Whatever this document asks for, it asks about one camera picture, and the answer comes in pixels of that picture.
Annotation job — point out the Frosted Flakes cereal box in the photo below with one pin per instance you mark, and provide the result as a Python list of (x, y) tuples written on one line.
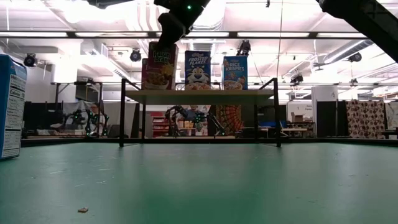
[(197, 71)]

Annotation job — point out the Rice Krispies cereal box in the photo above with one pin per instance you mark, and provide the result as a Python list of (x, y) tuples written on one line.
[(235, 73), (12, 109)]

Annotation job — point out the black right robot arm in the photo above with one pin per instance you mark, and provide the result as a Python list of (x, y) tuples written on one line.
[(373, 25)]

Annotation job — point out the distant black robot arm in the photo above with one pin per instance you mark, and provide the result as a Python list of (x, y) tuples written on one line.
[(77, 118), (172, 112)]

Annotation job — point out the wooden shelf with black legs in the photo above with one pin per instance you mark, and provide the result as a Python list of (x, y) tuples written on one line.
[(199, 97)]

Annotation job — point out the red shelf rack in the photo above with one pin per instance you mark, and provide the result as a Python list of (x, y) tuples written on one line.
[(158, 123)]

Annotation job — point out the person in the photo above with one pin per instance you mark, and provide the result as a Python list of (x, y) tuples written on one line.
[(94, 109), (195, 113)]

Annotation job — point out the black framed light bar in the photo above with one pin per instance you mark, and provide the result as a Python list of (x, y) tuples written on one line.
[(71, 34)]

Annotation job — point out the black metal rack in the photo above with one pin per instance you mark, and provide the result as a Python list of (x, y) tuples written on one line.
[(87, 93)]

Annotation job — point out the orange patterned cloth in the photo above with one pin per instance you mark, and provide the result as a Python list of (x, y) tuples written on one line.
[(231, 119)]

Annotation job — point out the black partition panel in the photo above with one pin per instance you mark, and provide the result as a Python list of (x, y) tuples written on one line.
[(40, 115)]

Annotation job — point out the cardboard box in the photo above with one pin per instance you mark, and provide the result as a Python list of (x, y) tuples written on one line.
[(298, 117)]

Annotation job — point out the white cabinet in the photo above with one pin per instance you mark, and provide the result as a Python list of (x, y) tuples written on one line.
[(323, 93)]

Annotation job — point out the black tall panel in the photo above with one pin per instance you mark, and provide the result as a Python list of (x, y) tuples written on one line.
[(326, 118)]

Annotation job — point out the small brown crumb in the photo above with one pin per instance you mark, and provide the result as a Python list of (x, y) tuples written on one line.
[(83, 210)]

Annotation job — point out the brown patterned board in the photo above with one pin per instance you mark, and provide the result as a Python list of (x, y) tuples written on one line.
[(365, 119)]

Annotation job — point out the silver air duct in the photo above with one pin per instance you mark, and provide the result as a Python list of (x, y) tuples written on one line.
[(342, 53)]

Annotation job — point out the black table frame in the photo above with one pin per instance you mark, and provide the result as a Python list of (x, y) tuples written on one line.
[(311, 141)]

